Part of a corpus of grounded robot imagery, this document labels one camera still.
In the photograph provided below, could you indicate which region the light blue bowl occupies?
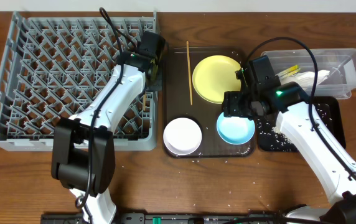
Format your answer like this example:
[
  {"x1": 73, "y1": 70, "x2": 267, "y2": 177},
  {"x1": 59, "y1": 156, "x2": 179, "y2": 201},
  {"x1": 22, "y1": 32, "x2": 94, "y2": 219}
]
[{"x1": 216, "y1": 113, "x2": 255, "y2": 145}]

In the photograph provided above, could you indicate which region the rice food waste pile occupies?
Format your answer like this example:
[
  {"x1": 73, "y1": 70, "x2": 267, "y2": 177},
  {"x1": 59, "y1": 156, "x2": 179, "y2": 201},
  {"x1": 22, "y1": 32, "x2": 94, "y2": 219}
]
[{"x1": 257, "y1": 102, "x2": 331, "y2": 150}]

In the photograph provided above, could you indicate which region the green orange snack wrapper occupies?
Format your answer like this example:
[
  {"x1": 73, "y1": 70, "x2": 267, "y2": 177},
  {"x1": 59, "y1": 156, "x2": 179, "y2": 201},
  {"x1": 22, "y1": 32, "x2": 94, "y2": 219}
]
[{"x1": 276, "y1": 65, "x2": 301, "y2": 79}]

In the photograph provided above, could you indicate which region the white napkin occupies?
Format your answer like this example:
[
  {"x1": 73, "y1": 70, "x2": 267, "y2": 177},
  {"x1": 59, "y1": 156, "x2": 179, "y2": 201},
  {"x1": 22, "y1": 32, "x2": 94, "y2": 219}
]
[{"x1": 280, "y1": 70, "x2": 330, "y2": 88}]

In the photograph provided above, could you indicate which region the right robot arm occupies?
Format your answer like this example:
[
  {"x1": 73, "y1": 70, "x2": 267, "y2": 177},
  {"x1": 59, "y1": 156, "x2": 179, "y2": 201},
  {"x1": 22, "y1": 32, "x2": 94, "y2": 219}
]
[{"x1": 222, "y1": 56, "x2": 356, "y2": 223}]

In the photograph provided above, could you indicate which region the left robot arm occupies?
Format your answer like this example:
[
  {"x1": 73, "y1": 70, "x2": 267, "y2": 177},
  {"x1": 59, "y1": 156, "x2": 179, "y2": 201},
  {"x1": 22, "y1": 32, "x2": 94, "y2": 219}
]
[{"x1": 51, "y1": 31, "x2": 166, "y2": 223}]

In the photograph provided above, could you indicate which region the clear plastic waste bin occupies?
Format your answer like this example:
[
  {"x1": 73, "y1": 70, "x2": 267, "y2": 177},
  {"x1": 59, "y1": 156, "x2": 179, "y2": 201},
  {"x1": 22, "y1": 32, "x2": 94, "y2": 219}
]
[{"x1": 262, "y1": 48, "x2": 356, "y2": 100}]

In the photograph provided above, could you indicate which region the yellow plate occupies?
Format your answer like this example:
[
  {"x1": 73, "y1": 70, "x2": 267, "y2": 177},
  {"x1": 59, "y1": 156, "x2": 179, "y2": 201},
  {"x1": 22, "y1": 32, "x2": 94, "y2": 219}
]
[{"x1": 192, "y1": 55, "x2": 241, "y2": 104}]

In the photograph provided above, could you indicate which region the dark brown serving tray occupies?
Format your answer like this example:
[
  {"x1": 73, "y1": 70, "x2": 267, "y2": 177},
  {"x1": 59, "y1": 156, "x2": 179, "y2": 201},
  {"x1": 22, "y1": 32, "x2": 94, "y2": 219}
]
[{"x1": 162, "y1": 47, "x2": 256, "y2": 159}]

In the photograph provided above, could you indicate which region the black rectangular tray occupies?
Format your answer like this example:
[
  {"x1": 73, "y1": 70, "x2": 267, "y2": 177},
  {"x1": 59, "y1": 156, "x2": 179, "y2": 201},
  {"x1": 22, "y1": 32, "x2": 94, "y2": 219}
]
[{"x1": 256, "y1": 96, "x2": 346, "y2": 152}]

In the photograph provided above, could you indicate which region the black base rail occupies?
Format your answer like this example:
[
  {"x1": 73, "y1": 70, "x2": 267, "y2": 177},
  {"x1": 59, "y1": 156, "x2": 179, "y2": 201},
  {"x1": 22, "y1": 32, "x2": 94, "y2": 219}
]
[{"x1": 40, "y1": 212, "x2": 276, "y2": 224}]

